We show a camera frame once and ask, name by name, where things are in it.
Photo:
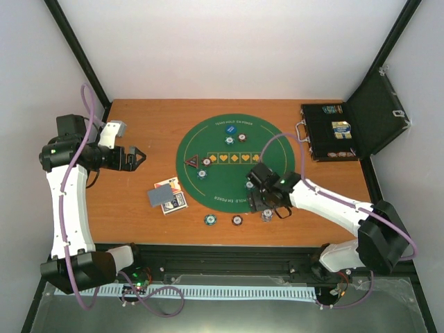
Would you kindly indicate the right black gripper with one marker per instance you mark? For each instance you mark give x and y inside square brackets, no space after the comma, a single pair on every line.
[257,205]

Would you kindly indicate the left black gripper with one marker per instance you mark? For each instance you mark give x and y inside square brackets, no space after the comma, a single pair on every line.
[131,166]

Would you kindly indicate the red triangular dealer button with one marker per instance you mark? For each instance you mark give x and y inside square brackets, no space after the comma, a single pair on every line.
[193,161]

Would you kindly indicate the blue small blind button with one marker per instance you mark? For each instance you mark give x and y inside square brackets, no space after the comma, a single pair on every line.
[230,129]

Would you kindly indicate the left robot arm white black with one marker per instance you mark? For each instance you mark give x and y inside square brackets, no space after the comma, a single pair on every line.
[68,159]

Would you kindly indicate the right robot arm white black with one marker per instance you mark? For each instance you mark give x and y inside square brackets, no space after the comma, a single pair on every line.
[380,239]

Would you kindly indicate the white poker chip stack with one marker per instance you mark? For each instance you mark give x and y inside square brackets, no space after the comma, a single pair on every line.
[266,215]

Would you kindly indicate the red poker chip stack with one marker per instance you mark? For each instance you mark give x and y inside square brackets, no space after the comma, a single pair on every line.
[237,220]

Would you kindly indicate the grey card box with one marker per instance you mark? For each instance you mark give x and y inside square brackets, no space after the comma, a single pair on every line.
[160,195]

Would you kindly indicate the round green poker mat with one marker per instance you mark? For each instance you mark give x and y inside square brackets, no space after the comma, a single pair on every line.
[224,188]

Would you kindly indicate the teal poker chip stack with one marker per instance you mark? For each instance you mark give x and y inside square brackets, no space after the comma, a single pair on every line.
[210,219]

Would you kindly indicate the blue playing card deck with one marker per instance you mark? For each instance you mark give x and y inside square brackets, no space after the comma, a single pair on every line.
[178,203]

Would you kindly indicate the red chips in case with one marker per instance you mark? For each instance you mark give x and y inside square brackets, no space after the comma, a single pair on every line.
[342,154]

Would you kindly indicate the card deck in case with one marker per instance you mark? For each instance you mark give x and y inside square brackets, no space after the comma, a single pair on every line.
[341,130]

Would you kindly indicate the black poker case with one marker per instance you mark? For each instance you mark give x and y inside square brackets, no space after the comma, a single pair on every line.
[374,112]

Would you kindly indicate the teal chips in case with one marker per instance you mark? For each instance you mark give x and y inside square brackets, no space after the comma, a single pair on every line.
[332,109]

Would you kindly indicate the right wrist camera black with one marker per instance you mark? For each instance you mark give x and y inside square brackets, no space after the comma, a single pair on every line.
[262,177]

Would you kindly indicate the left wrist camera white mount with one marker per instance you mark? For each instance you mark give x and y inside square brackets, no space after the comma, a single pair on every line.
[110,132]

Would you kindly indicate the black aluminium frame rail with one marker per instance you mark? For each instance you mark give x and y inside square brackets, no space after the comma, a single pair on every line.
[163,262]

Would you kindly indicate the light blue cable duct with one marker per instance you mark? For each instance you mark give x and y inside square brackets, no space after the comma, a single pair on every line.
[205,292]

